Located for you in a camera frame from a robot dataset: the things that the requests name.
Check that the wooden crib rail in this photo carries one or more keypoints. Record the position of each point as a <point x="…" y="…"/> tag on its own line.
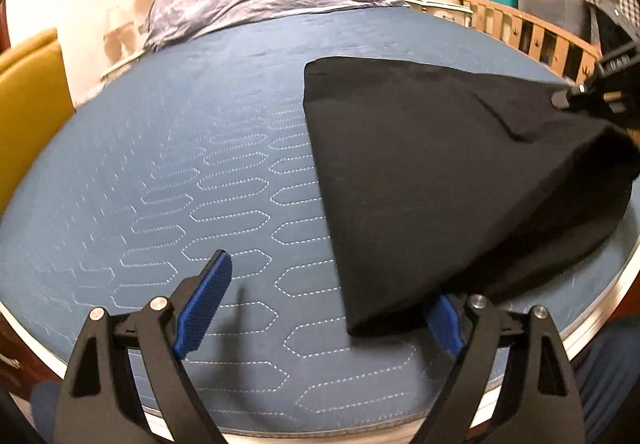
<point x="500" y="17"/>

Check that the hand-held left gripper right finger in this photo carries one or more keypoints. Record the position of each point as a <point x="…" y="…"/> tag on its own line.
<point x="447" y="324"/>

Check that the person's right leg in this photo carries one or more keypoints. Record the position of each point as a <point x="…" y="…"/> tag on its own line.
<point x="610" y="384"/>

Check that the person's left leg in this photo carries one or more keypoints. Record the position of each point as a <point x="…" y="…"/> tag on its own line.
<point x="45" y="414"/>

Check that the white nightstand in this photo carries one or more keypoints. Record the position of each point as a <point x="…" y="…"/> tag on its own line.
<point x="440" y="9"/>
<point x="120" y="44"/>

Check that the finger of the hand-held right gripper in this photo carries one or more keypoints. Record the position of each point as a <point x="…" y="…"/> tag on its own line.
<point x="590" y="97"/>

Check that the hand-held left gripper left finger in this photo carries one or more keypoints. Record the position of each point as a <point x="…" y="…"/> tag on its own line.
<point x="205" y="304"/>

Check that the black pants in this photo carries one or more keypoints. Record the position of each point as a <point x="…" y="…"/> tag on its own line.
<point x="425" y="174"/>

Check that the blue quilted bed cover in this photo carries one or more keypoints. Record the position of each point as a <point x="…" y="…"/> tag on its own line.
<point x="175" y="149"/>

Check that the yellow chair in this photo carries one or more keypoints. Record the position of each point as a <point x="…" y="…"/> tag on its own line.
<point x="30" y="99"/>

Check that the person's leg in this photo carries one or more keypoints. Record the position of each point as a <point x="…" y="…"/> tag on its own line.
<point x="610" y="384"/>
<point x="45" y="414"/>

